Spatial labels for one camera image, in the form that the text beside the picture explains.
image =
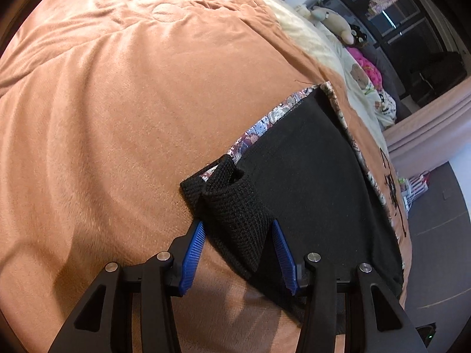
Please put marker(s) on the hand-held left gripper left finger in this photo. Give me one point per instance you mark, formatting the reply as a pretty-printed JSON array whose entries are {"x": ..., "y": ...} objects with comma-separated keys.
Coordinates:
[{"x": 193, "y": 253}]

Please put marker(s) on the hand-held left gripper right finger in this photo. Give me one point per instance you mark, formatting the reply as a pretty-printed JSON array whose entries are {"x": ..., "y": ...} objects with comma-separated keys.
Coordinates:
[{"x": 283, "y": 257}]

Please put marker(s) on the black pants with floral lining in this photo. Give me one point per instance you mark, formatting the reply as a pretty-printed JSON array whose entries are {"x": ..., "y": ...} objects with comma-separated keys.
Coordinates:
[{"x": 312, "y": 176}]

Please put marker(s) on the striped box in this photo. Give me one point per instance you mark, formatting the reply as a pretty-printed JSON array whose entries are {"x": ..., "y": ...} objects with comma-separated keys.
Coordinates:
[{"x": 415, "y": 187}]

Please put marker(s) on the orange blanket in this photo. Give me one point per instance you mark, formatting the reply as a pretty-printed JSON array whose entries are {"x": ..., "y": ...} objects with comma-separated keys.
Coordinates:
[{"x": 110, "y": 117}]

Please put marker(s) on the black speaker box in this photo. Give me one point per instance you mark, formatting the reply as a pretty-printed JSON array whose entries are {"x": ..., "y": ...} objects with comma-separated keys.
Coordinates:
[{"x": 427, "y": 334}]

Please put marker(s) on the cream quilt with bear print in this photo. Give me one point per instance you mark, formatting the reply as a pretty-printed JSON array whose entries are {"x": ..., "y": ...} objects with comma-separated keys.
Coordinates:
[{"x": 371, "y": 106}]

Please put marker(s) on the pink curtain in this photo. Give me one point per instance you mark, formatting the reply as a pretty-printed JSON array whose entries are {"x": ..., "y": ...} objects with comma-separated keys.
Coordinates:
[{"x": 423, "y": 128}]

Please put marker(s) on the dark grey couch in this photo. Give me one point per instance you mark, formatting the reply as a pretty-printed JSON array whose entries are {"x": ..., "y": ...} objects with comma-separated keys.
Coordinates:
[{"x": 393, "y": 84}]

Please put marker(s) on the pink plush toy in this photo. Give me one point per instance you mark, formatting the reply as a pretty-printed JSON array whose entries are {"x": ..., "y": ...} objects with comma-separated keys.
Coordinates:
[{"x": 368, "y": 66}]

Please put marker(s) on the cream fluffy blanket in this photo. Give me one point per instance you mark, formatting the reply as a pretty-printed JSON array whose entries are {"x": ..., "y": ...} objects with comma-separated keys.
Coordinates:
[{"x": 301, "y": 33}]

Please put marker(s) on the dark plush toy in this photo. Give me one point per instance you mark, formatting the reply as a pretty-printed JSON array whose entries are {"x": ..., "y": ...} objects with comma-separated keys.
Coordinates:
[{"x": 357, "y": 34}]

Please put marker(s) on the dark armchair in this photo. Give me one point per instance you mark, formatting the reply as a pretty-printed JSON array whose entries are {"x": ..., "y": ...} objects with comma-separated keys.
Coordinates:
[{"x": 438, "y": 73}]

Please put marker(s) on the white plush toy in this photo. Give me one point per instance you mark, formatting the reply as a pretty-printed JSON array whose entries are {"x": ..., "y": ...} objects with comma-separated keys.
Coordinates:
[{"x": 331, "y": 18}]

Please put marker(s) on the dark window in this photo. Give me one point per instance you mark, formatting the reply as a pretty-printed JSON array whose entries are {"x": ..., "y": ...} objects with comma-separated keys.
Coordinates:
[{"x": 401, "y": 33}]

